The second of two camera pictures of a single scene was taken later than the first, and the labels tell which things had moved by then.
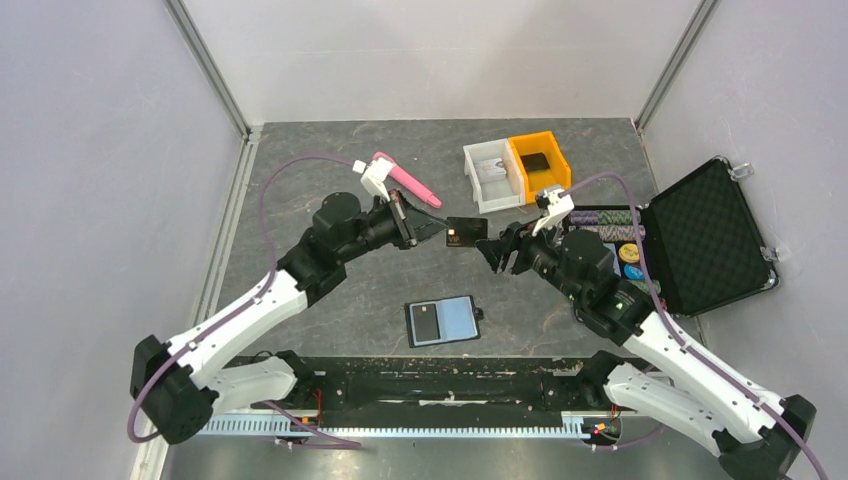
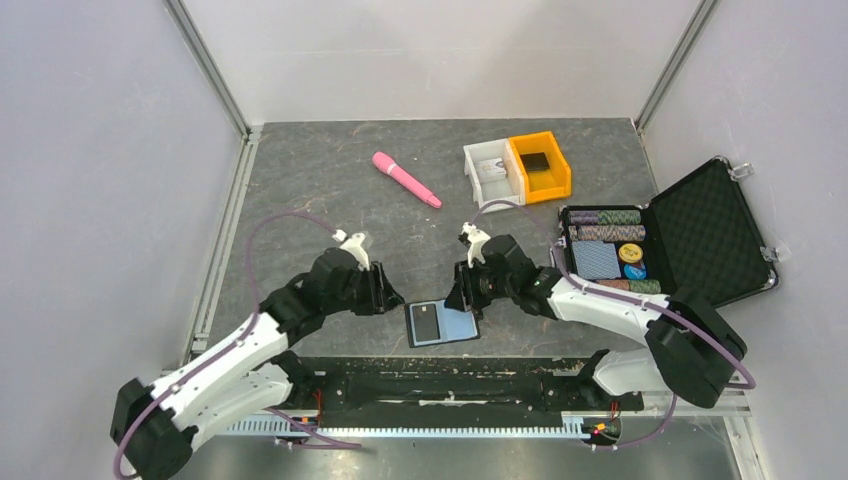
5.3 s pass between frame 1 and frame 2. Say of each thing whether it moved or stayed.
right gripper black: moved
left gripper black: moved
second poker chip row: stayed
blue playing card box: stayed
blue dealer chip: stayed
